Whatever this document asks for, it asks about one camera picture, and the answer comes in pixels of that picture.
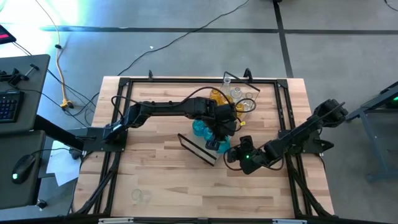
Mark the clear ribbed glass bottle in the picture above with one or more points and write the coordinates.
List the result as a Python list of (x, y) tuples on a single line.
[(237, 94)]

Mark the black round knob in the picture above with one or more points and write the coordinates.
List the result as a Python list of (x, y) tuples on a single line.
[(41, 204)]

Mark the silver bracket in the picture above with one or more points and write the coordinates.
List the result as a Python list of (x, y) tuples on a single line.
[(289, 221), (115, 221)]

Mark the teal diamond-pattern glass vase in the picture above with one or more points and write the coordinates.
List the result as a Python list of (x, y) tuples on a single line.
[(198, 127)]

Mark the black aluminium table frame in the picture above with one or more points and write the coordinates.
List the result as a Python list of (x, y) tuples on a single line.
[(202, 81)]

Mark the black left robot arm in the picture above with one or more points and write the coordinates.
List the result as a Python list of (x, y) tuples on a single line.
[(168, 109)]

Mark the black device red display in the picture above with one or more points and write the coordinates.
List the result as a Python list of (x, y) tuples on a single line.
[(6, 35)]

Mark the black floor tape strip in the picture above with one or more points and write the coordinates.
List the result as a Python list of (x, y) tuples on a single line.
[(281, 37), (217, 30)]

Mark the clear ribbed wide-neck vase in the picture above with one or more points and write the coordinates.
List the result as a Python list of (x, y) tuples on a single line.
[(227, 87)]

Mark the amber narrow-neck glass vase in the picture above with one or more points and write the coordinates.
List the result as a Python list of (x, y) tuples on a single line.
[(214, 95)]

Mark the black desk clamp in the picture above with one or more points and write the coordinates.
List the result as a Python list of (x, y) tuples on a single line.
[(14, 77)]

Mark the black computer keyboard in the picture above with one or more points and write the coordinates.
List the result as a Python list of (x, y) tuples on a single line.
[(9, 107)]

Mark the clear faceted glass vase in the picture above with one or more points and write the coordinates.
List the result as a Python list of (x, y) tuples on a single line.
[(248, 97)]

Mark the black computer mouse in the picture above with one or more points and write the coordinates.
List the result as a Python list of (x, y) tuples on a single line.
[(23, 169)]

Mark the black device green light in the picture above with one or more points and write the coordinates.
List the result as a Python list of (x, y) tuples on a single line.
[(394, 101)]

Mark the wooden shelf black metal frame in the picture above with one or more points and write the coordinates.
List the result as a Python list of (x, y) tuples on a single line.
[(194, 141)]

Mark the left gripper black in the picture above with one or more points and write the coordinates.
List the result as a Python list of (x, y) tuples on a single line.
[(225, 123)]

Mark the yellow tape piece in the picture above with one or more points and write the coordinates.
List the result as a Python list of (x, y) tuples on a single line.
[(242, 123)]

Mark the white paper sheet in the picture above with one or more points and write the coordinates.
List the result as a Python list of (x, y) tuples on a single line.
[(62, 168)]

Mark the grey metal stand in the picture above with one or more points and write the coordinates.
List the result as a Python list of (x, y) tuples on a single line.
[(374, 149)]

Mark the amber ribbed glass vase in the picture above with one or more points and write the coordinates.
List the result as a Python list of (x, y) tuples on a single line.
[(239, 107)]

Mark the black table clamp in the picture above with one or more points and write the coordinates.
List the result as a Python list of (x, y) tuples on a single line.
[(150, 74), (247, 73)]

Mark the dark grey desk top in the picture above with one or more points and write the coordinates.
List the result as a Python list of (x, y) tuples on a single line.
[(37, 93), (18, 193)]

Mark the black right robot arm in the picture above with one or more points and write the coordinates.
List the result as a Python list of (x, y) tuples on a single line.
[(298, 137)]

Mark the teal medallion glass vase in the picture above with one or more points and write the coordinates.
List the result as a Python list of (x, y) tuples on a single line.
[(207, 134)]

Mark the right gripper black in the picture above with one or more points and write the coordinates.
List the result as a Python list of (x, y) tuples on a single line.
[(248, 160)]

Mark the black diagonal support beam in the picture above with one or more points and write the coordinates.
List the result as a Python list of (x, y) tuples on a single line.
[(59, 132)]

